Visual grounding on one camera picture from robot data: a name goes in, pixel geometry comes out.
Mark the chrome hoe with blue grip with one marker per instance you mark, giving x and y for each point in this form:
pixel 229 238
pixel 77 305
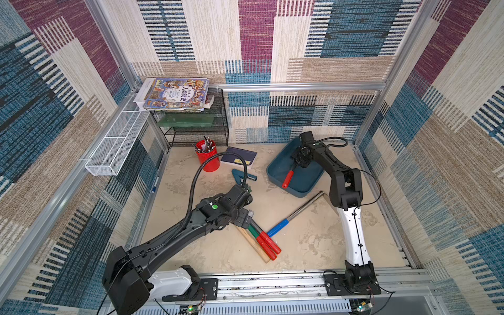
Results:
pixel 282 224

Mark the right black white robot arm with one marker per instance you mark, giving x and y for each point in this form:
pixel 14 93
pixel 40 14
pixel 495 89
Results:
pixel 346 196

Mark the teal plastic storage box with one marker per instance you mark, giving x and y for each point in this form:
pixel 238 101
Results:
pixel 303 180

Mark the blue marker pen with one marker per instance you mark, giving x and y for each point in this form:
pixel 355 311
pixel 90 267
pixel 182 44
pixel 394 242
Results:
pixel 155 185

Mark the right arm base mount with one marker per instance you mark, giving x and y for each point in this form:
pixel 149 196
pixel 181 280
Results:
pixel 344 285

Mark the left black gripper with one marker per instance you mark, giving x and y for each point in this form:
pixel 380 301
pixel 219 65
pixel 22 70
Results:
pixel 245 214

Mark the red pen cup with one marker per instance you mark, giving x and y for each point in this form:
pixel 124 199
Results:
pixel 211 166

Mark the wooden handled hoe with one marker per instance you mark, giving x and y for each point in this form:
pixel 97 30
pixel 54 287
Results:
pixel 253 243

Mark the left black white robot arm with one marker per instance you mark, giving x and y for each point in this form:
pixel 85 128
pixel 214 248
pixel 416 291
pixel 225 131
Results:
pixel 129 278

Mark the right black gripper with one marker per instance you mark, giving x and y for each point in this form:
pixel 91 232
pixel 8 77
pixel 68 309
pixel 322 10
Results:
pixel 298 158

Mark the black wire mesh shelf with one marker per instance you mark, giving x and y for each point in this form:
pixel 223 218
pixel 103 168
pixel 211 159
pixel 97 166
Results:
pixel 186 128

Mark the green tray on shelf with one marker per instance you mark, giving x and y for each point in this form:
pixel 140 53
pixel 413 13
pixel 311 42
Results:
pixel 186 120

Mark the white wire basket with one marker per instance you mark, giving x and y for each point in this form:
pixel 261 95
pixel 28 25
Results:
pixel 112 151

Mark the pens in cup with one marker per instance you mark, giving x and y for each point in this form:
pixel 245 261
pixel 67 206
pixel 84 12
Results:
pixel 204 146

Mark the dark blue notebook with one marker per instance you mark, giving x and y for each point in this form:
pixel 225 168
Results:
pixel 234 156

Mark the dark hoe with red grip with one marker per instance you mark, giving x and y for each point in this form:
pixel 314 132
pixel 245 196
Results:
pixel 289 177

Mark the teal hole punch tool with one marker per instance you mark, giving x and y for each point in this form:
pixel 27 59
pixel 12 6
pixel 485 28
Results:
pixel 239 176

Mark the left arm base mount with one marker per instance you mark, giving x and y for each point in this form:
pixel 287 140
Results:
pixel 203 290

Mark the colourful picture book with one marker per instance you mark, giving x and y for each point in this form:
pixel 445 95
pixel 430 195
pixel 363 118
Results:
pixel 174 95

